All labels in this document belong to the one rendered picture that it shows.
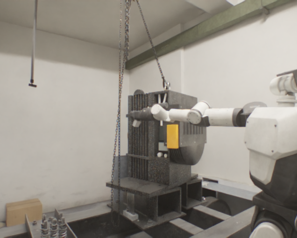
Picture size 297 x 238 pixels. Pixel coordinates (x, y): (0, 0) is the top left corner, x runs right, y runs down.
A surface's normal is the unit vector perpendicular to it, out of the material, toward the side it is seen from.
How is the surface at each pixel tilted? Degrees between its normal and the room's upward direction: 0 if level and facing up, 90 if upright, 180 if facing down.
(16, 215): 90
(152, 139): 90
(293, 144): 86
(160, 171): 90
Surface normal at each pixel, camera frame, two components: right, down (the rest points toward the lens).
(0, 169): 0.59, -0.04
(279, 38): -0.80, -0.03
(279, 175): -0.70, 0.11
